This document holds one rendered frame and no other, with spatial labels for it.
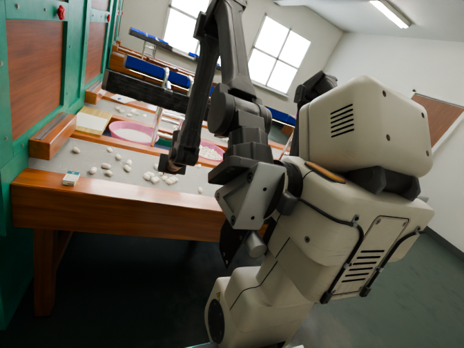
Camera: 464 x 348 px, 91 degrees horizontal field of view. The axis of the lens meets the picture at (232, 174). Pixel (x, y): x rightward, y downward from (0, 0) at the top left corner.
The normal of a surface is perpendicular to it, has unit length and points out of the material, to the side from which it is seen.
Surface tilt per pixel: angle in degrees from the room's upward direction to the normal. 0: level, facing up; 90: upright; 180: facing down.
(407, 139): 47
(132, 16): 90
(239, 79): 32
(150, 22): 90
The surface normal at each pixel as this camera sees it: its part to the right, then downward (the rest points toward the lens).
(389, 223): 0.36, 0.43
